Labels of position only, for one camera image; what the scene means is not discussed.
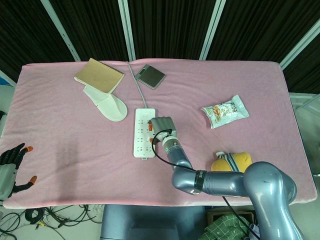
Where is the tangle of floor cables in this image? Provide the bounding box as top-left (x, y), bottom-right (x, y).
top-left (0, 203), bottom-right (105, 240)

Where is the brown spiral notebook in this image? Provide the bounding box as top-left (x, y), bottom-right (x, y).
top-left (73, 57), bottom-right (126, 95)

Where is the white power strip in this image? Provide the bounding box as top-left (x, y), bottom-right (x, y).
top-left (132, 107), bottom-right (158, 161)

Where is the blue-grey robot torso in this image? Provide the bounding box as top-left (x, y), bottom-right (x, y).
top-left (99, 204), bottom-right (207, 240)

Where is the green checked cloth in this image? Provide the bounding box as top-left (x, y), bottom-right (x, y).
top-left (203, 212), bottom-right (254, 240)

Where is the yellow plush toy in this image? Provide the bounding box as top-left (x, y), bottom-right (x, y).
top-left (210, 151), bottom-right (253, 174)

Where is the pink fleece blanket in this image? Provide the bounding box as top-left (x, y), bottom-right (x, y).
top-left (1, 59), bottom-right (316, 210)

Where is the square silver digital scale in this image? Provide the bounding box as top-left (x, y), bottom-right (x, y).
top-left (134, 64), bottom-right (167, 90)

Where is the white disposable slipper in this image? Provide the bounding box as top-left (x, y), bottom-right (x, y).
top-left (82, 84), bottom-right (128, 123)

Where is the brown cardboard box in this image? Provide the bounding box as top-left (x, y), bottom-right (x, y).
top-left (206, 206), bottom-right (256, 222)

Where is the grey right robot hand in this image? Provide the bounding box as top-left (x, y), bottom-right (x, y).
top-left (148, 116), bottom-right (179, 145)

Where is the grey cable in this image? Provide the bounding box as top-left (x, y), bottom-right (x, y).
top-left (126, 60), bottom-right (148, 110)

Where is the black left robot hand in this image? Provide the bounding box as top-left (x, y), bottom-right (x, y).
top-left (0, 142), bottom-right (38, 202)

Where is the white partition post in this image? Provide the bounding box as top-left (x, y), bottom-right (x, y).
top-left (279, 17), bottom-right (320, 70)
top-left (41, 0), bottom-right (81, 62)
top-left (118, 0), bottom-right (136, 61)
top-left (199, 0), bottom-right (227, 61)

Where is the nut snack packet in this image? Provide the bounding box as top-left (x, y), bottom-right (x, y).
top-left (201, 94), bottom-right (250, 130)

